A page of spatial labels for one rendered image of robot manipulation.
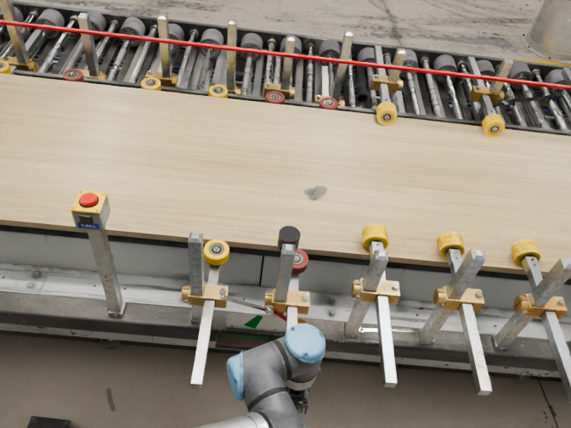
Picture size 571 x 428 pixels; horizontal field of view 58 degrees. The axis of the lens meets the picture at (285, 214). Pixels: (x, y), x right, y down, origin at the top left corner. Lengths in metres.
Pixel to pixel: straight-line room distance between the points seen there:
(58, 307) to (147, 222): 0.39
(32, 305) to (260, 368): 0.95
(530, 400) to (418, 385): 0.52
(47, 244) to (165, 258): 0.40
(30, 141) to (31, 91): 0.31
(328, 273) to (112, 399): 1.10
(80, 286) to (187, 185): 0.51
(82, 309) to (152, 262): 0.27
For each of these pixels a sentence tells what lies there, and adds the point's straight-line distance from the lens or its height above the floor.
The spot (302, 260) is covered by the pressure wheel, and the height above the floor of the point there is 0.90.
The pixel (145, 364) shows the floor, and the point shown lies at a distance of 2.46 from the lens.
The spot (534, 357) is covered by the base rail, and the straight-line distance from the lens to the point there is 1.96.
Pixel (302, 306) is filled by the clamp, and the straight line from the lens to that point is 1.58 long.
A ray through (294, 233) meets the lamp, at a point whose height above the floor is 1.11.
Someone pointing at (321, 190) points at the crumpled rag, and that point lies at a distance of 1.82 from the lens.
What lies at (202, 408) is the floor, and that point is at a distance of 2.36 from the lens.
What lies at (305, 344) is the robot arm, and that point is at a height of 1.20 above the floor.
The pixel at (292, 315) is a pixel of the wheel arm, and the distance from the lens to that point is 1.57.
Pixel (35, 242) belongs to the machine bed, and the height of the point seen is 0.76.
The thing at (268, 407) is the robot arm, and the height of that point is 1.19.
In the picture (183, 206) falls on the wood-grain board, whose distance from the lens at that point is 1.76.
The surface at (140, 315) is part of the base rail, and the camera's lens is 1.76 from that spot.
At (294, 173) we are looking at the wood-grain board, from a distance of 1.89.
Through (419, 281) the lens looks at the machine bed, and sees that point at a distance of 1.90.
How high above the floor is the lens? 2.20
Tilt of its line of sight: 48 degrees down
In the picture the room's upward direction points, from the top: 9 degrees clockwise
